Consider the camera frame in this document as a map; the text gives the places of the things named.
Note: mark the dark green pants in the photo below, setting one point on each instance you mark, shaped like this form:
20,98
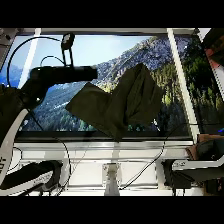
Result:
133,96

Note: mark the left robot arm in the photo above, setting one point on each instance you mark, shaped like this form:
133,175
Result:
60,74

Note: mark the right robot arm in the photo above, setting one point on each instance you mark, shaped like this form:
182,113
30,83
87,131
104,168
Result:
200,165

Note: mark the heap of clothes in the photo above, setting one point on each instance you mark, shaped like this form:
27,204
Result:
215,43

